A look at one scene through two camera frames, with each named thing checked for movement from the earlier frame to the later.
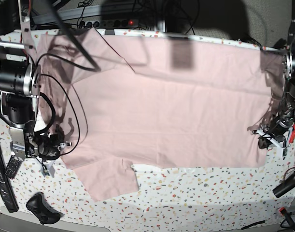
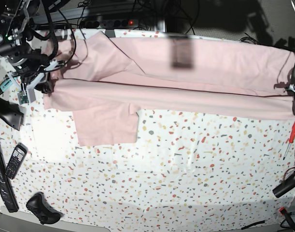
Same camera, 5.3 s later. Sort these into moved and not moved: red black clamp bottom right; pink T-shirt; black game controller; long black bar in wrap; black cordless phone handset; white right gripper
Moved: pink T-shirt; white right gripper
Not moved: black game controller; black cordless phone handset; long black bar in wrap; red black clamp bottom right
